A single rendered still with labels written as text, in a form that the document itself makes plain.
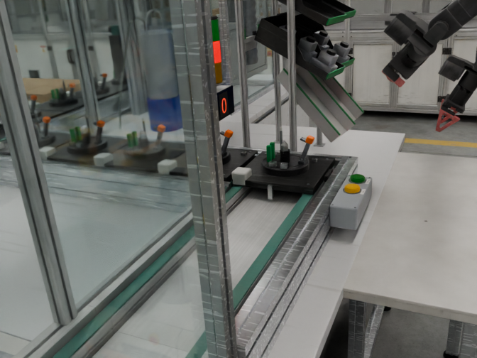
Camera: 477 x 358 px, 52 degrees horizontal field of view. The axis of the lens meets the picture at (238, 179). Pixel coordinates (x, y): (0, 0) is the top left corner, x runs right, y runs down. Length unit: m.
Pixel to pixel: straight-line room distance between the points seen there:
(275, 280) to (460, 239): 0.56
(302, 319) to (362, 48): 4.50
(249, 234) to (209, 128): 0.72
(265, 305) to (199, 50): 0.53
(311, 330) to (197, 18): 0.68
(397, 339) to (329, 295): 1.26
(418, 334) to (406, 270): 1.21
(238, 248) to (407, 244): 0.43
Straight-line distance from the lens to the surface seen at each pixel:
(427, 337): 2.37
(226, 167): 1.47
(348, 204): 1.25
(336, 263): 1.19
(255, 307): 0.90
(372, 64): 5.35
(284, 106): 2.86
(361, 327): 1.63
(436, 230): 1.38
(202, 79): 0.49
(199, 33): 0.49
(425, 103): 5.38
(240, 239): 1.18
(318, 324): 1.01
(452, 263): 1.24
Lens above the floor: 1.50
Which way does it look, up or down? 23 degrees down
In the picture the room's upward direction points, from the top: 4 degrees counter-clockwise
